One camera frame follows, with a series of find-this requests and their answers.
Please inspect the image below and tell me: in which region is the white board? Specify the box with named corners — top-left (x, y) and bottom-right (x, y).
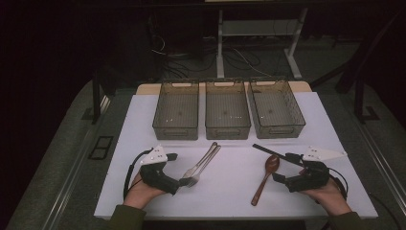
top-left (94, 91), bottom-right (379, 221)

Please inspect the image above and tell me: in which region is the brown wooden spoon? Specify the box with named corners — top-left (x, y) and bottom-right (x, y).
top-left (250, 154), bottom-right (281, 207)

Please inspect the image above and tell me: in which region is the person's right hand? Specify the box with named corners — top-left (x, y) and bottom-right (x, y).
top-left (301, 178), bottom-right (352, 217)

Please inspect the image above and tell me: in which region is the black chopstick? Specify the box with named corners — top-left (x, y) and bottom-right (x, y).
top-left (253, 145), bottom-right (304, 167)
top-left (252, 143), bottom-right (301, 165)

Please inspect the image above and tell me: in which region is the hand-held gripper black cable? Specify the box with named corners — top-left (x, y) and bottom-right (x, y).
top-left (123, 148), bottom-right (154, 200)
top-left (328, 167), bottom-right (349, 200)

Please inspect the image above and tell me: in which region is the black floor socket frame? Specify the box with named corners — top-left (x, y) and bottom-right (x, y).
top-left (88, 135), bottom-right (115, 161)

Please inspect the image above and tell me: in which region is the person's left hand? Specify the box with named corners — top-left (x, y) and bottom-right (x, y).
top-left (124, 172), bottom-right (167, 210)

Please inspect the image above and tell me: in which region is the smoky clear plastic bin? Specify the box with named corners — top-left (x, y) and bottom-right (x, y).
top-left (204, 80), bottom-right (252, 141)
top-left (247, 78), bottom-right (306, 140)
top-left (152, 80), bottom-right (200, 142)

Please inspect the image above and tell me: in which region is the metal floor rail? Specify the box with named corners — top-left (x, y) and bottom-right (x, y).
top-left (41, 95), bottom-right (111, 230)
top-left (350, 118), bottom-right (406, 205)

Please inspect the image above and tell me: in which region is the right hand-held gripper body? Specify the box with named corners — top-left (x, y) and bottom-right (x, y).
top-left (284, 146), bottom-right (349, 194)

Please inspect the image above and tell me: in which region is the left hand-held gripper black cable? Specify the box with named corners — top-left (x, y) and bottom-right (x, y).
top-left (123, 148), bottom-right (154, 200)

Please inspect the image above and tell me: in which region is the dark metal stand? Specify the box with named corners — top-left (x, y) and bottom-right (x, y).
top-left (334, 9), bottom-right (406, 125)

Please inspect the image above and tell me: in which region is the right hand-held gripper black cable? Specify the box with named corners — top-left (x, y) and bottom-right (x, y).
top-left (328, 167), bottom-right (349, 200)

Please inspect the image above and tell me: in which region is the metal fork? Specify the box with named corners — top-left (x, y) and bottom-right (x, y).
top-left (181, 141), bottom-right (218, 180)
top-left (185, 144), bottom-right (222, 189)

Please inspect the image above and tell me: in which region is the bundle of floor cables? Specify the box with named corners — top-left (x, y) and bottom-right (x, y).
top-left (149, 34), bottom-right (272, 80)

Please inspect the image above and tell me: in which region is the white metal desk frame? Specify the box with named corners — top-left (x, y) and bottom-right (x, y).
top-left (215, 8), bottom-right (309, 81)

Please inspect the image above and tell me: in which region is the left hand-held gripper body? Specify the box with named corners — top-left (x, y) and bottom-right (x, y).
top-left (139, 145), bottom-right (180, 196)

